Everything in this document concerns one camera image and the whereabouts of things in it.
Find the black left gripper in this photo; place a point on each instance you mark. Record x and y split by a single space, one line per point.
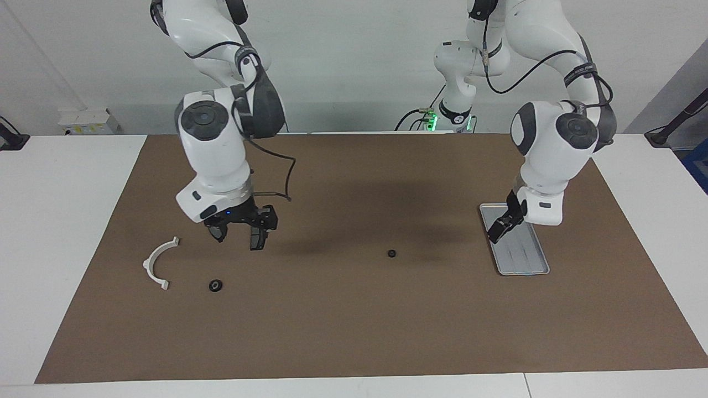
517 209

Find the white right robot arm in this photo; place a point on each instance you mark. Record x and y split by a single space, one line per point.
215 155

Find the silver metal tray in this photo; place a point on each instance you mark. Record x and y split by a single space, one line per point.
528 257

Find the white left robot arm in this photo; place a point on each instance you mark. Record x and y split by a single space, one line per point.
553 160

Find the blue crate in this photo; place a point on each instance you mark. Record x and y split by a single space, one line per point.
698 166

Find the large black bearing gear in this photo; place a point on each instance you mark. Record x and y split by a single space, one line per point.
215 285

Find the brown table mat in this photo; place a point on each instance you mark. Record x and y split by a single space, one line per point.
354 320

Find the white curved plastic bracket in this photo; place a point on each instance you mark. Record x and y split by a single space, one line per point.
149 266

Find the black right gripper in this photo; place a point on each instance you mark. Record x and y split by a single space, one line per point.
238 214

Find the rectangular dark grey brake pad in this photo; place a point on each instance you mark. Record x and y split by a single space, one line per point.
258 246

